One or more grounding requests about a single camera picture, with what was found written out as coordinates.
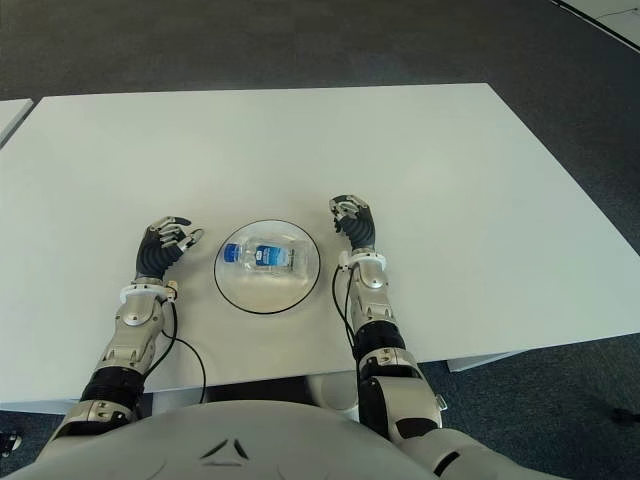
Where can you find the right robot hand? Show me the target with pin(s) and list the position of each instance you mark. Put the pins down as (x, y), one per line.
(360, 225)

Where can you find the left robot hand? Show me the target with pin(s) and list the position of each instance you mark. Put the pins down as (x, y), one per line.
(155, 252)

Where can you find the clear water bottle blue label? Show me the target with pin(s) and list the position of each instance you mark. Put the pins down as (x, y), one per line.
(270, 256)

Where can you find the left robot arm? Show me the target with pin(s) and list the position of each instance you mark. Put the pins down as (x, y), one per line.
(130, 320)

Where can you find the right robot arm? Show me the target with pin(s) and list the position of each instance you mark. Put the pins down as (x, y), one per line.
(372, 305)

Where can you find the white plate black rim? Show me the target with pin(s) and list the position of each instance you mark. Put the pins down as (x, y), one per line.
(265, 295)

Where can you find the white neighbouring table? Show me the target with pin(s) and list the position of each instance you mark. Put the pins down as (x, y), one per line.
(615, 15)
(12, 115)

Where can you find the grey robot torso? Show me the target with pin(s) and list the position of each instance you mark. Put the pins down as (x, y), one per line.
(225, 440)

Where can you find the black metal stand bracket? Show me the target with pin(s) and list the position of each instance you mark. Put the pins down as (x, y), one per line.
(7, 442)

